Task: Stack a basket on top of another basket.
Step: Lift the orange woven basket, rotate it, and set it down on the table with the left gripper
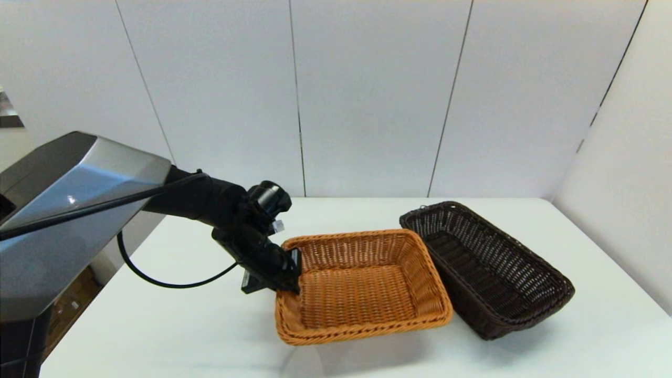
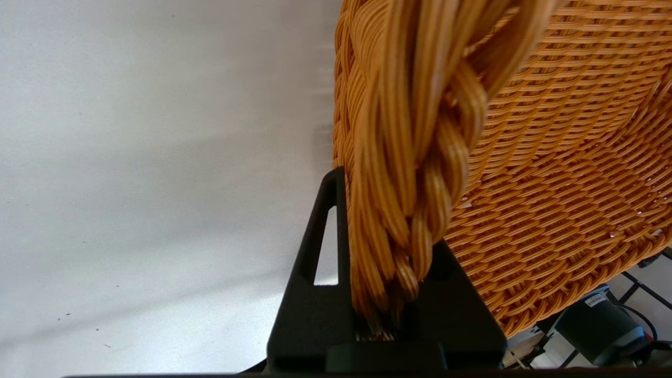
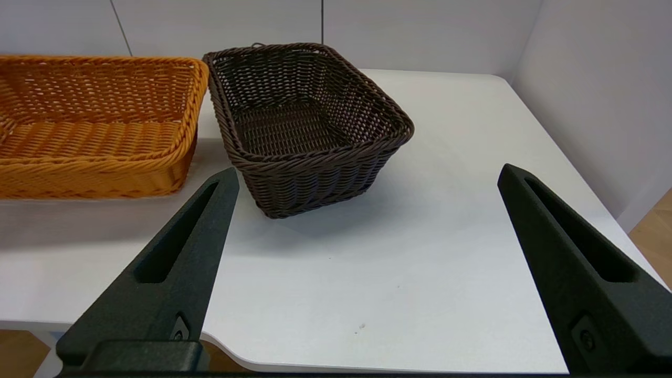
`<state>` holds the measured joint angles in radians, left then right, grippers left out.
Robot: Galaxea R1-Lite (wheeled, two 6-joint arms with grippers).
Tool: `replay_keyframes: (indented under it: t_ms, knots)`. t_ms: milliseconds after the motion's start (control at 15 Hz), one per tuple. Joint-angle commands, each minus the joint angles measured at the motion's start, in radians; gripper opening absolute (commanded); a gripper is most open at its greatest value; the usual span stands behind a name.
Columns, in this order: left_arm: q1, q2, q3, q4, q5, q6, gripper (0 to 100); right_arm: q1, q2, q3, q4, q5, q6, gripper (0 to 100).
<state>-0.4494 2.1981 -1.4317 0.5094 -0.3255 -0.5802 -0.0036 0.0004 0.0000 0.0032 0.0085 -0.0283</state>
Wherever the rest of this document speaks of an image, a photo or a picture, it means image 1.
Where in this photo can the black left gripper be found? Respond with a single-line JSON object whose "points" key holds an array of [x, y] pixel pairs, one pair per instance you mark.
{"points": [[257, 257]]}

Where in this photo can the orange wicker basket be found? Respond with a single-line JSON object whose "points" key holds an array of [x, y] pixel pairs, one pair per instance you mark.
{"points": [[357, 294]]}

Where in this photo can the dark brown wicker basket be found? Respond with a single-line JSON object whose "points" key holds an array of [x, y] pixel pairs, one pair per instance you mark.
{"points": [[488, 273]]}

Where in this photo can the brown cardboard box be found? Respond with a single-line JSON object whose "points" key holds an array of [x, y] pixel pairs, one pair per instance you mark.
{"points": [[89, 281], [65, 315]]}

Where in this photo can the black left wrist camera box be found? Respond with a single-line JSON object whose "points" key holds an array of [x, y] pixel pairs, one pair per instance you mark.
{"points": [[252, 283]]}

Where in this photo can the black robot body frame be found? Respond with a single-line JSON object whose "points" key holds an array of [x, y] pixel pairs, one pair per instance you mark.
{"points": [[18, 346]]}

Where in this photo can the dark wall shelf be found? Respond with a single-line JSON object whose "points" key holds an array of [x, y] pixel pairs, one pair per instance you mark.
{"points": [[9, 118]]}

